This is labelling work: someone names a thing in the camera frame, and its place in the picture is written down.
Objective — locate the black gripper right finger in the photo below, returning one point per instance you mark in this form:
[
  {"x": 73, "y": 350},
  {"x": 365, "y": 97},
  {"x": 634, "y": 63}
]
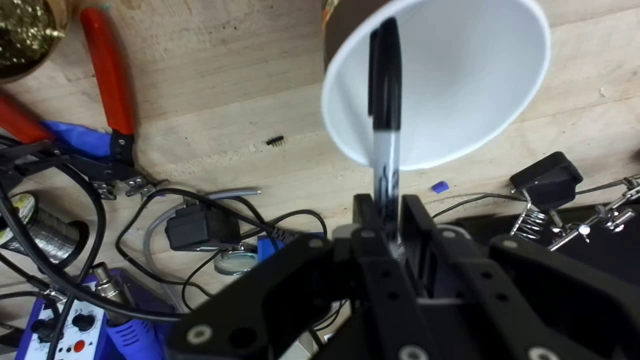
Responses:
[{"x": 521, "y": 301}]

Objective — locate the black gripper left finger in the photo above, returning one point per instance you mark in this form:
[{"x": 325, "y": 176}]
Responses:
[{"x": 312, "y": 287}]

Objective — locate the black grey Sharpie marker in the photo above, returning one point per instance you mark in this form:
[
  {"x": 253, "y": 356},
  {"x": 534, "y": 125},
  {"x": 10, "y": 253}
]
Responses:
[{"x": 387, "y": 100}]

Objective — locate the brown paper cup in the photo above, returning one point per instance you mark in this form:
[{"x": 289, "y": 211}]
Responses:
[{"x": 467, "y": 80}]

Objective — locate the blue plastic connector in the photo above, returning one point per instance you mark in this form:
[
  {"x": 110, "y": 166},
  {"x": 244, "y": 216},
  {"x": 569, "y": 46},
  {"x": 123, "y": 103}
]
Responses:
[{"x": 269, "y": 248}]

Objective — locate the helping hands clamp tool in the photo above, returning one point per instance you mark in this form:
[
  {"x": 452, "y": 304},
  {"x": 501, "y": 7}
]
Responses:
[{"x": 552, "y": 187}]

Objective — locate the black power adapter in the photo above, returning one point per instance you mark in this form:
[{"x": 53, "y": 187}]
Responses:
[{"x": 200, "y": 226}]

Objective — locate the small blue plastic piece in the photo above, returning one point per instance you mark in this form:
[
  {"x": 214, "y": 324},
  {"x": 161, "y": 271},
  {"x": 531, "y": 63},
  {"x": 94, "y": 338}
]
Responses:
[{"x": 439, "y": 187}]

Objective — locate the small black plastic piece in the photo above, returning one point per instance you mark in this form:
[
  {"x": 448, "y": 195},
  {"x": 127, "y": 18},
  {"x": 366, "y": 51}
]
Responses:
[{"x": 275, "y": 141}]

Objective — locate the blue soldering station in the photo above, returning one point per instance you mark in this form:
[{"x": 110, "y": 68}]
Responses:
[{"x": 101, "y": 333}]

